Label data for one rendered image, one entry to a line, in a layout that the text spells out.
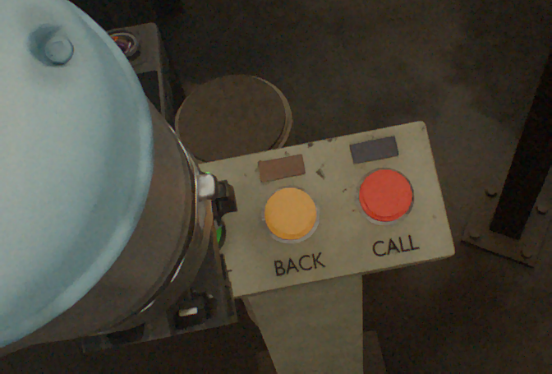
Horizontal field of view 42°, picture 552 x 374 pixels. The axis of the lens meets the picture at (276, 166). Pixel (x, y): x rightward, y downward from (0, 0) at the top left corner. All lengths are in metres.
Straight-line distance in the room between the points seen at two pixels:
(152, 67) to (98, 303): 0.21
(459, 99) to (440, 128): 0.08
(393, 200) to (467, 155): 0.75
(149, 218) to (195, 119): 0.54
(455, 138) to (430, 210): 0.75
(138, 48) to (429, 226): 0.28
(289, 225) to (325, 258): 0.04
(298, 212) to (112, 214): 0.40
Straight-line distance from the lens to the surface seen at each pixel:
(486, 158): 1.30
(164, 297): 0.26
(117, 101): 0.16
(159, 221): 0.20
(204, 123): 0.72
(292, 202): 0.55
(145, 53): 0.39
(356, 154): 0.57
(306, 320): 0.69
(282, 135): 0.70
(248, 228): 0.56
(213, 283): 0.36
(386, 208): 0.56
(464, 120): 1.34
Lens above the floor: 1.10
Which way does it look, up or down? 59 degrees down
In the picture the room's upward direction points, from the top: 12 degrees counter-clockwise
